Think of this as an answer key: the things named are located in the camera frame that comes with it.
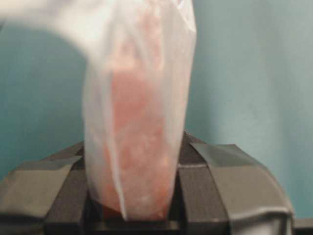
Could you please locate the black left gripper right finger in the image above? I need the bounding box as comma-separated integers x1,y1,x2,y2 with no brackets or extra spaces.
178,133,294,235

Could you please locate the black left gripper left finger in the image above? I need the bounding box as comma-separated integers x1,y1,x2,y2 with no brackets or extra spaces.
0,142,88,235

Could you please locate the clear zip bag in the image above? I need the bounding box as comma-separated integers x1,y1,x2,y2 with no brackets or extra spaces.
0,0,197,221

